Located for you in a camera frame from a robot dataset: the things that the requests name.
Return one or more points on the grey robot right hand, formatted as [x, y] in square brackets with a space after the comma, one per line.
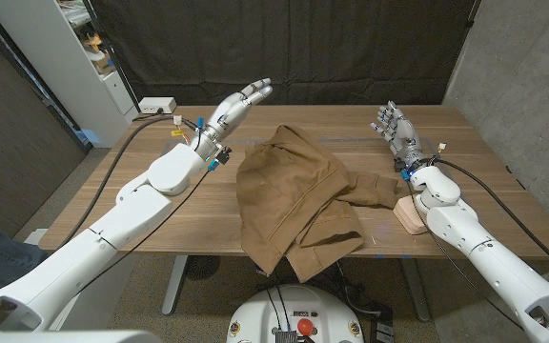
[403, 135]

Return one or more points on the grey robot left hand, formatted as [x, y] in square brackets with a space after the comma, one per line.
[227, 116]

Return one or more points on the brown jacket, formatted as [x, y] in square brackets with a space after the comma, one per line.
[284, 190]

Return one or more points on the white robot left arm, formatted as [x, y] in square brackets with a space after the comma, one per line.
[88, 248]

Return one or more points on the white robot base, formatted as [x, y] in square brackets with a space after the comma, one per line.
[255, 319]

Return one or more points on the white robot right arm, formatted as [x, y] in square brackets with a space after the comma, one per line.
[494, 271]

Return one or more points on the cardboard box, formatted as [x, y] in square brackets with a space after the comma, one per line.
[104, 64]

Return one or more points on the white power strip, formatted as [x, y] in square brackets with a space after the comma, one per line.
[156, 105]

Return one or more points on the wooden block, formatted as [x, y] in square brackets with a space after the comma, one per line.
[408, 216]

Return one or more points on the black backdrop curtain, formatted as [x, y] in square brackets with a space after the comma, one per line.
[279, 47]

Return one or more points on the black backdrop stand pole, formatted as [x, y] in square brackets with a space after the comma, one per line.
[472, 14]
[112, 57]

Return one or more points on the black round floor fan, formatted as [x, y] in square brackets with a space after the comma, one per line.
[202, 267]

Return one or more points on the yellow shelf item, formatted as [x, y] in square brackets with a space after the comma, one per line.
[93, 43]

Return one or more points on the grey table leg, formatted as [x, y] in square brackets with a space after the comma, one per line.
[416, 290]
[173, 286]

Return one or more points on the white shelf cabinet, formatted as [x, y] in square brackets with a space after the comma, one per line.
[65, 86]

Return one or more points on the black power adapter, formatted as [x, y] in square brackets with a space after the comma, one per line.
[382, 328]

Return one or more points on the red emergency stop button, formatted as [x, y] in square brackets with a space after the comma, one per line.
[305, 326]

